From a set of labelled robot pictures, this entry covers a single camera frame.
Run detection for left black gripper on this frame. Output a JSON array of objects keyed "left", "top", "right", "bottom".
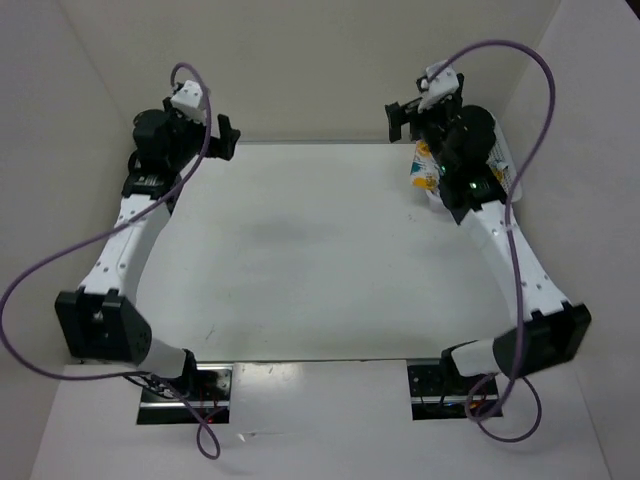
[{"left": 164, "top": 98, "right": 241, "bottom": 172}]

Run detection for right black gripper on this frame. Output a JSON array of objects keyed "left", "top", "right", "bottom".
[{"left": 385, "top": 91, "right": 463, "bottom": 172}]

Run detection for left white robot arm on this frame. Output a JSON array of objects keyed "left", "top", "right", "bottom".
[{"left": 54, "top": 98, "right": 241, "bottom": 400}]

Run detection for colourful printed shorts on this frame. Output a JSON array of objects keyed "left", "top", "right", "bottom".
[{"left": 408, "top": 139, "right": 510, "bottom": 197}]

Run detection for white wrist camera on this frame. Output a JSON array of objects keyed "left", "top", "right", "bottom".
[
  {"left": 169, "top": 80, "right": 206, "bottom": 124},
  {"left": 416, "top": 61, "right": 460, "bottom": 113}
]

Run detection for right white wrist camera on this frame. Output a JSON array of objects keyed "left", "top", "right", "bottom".
[{"left": 416, "top": 61, "right": 460, "bottom": 113}]

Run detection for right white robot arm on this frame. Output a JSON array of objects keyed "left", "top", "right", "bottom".
[{"left": 385, "top": 68, "right": 591, "bottom": 393}]

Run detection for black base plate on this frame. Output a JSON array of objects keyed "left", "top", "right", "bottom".
[
  {"left": 131, "top": 364, "right": 233, "bottom": 426},
  {"left": 407, "top": 359, "right": 483, "bottom": 421}
]

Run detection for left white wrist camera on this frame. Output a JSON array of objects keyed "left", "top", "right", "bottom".
[{"left": 169, "top": 80, "right": 206, "bottom": 124}]

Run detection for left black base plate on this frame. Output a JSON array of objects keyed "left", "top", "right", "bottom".
[{"left": 131, "top": 364, "right": 233, "bottom": 426}]

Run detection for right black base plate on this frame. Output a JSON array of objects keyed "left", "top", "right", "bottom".
[{"left": 407, "top": 359, "right": 483, "bottom": 421}]

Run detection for white plastic basket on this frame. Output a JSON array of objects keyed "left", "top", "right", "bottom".
[{"left": 412, "top": 112, "right": 524, "bottom": 214}]

